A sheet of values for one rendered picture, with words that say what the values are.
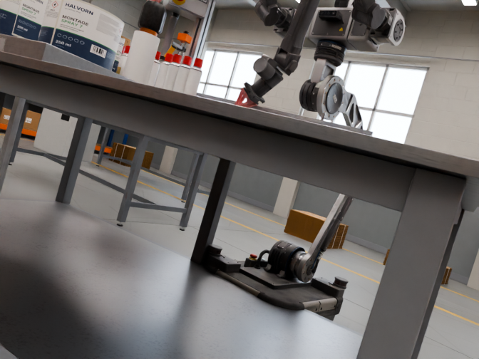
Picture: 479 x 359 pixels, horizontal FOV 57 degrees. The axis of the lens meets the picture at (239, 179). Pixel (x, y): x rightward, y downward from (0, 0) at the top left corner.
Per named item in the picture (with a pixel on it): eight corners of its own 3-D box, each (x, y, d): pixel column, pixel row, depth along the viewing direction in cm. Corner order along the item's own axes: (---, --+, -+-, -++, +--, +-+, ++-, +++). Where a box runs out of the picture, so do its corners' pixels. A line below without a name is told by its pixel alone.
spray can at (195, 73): (176, 107, 172) (190, 56, 172) (184, 110, 177) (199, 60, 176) (184, 108, 169) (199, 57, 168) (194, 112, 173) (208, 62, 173)
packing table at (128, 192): (0, 162, 466) (19, 91, 463) (69, 174, 529) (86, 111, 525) (117, 227, 329) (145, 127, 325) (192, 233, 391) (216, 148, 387)
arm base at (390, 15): (389, 38, 177) (398, 8, 176) (381, 30, 170) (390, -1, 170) (369, 37, 182) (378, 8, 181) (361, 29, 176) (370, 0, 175)
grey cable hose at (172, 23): (156, 58, 193) (170, 11, 192) (161, 60, 196) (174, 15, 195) (162, 59, 191) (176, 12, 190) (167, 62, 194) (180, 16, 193)
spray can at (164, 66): (147, 100, 181) (161, 51, 180) (157, 103, 184) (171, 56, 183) (155, 101, 177) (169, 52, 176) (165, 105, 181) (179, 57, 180)
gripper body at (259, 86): (241, 84, 157) (257, 70, 155) (253, 91, 166) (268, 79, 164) (250, 97, 155) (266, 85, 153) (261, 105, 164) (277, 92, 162)
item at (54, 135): (32, 147, 702) (52, 73, 697) (63, 152, 756) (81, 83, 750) (61, 157, 670) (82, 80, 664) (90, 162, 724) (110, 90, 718)
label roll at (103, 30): (122, 77, 121) (137, 25, 120) (50, 49, 107) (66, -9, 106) (92, 73, 135) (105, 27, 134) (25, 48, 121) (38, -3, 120)
